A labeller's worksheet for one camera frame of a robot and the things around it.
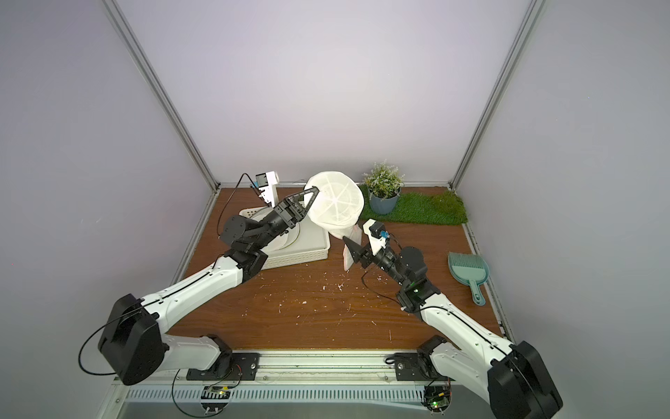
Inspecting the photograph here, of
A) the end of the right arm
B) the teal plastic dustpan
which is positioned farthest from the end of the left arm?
the teal plastic dustpan

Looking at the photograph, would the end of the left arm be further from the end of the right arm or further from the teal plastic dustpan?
the teal plastic dustpan

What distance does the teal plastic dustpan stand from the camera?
892mm
